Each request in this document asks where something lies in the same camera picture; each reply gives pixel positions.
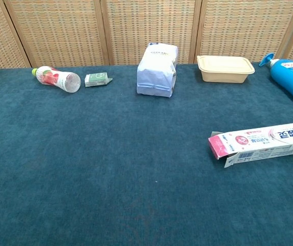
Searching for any white pink toothpaste box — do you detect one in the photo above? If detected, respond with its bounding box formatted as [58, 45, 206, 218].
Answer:
[207, 122, 293, 169]

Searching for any white paper bag package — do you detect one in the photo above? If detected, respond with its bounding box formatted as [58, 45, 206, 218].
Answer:
[136, 42, 178, 98]

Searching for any teal table mat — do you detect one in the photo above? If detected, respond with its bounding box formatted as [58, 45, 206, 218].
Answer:
[0, 61, 293, 246]

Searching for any small green carton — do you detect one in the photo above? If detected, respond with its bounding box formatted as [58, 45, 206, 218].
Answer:
[85, 72, 113, 88]

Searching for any beige lidded food container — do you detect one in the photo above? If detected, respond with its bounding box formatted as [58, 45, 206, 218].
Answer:
[197, 55, 256, 84]

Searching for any plastic bottle pink label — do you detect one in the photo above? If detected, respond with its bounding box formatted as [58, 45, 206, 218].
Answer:
[31, 66, 81, 93]

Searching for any woven bamboo folding screen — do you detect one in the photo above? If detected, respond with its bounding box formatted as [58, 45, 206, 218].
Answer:
[0, 0, 293, 70]

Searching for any blue pump lotion bottle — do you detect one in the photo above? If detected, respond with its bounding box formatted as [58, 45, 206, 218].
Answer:
[259, 53, 293, 108]

